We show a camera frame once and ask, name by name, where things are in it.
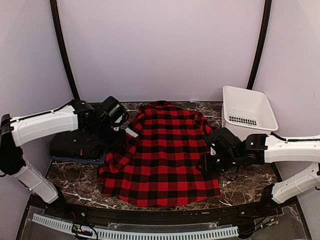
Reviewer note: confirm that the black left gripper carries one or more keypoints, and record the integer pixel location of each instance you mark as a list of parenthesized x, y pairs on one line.
[(119, 144)]

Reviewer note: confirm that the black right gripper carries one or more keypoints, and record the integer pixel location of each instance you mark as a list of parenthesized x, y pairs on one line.
[(207, 166)]

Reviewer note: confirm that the red black plaid shirt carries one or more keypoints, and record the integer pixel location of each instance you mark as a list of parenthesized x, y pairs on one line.
[(158, 167)]

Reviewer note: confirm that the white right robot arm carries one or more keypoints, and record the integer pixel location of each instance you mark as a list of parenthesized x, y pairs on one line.
[(228, 151)]

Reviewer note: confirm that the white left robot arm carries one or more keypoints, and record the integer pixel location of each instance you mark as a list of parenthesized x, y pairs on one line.
[(18, 131)]

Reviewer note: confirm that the blue checked folded shirt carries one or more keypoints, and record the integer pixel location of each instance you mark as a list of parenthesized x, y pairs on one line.
[(85, 161)]

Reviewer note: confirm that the black pinstripe folded shirt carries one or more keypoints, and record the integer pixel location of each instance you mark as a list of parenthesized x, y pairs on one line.
[(78, 144)]

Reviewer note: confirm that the white plastic basket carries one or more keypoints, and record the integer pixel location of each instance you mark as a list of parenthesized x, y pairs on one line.
[(245, 112)]

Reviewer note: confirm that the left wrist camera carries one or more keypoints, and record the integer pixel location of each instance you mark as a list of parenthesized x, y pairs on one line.
[(112, 112)]

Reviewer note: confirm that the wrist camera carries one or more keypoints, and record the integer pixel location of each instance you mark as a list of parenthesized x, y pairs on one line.
[(222, 140), (112, 112)]

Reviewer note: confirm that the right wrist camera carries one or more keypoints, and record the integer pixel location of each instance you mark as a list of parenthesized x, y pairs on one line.
[(222, 140)]

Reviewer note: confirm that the black front rail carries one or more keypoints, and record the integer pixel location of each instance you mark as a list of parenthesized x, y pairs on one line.
[(107, 209)]

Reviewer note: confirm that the white slotted cable duct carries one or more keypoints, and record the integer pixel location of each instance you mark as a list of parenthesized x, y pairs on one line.
[(118, 231)]

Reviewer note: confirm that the black corner frame post left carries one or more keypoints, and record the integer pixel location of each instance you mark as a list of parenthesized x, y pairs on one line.
[(62, 49)]

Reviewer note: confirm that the black corner frame post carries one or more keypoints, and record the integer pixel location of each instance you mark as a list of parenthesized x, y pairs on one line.
[(62, 49), (260, 44)]

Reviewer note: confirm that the black corner frame post right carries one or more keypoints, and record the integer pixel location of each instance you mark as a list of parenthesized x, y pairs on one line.
[(260, 44)]

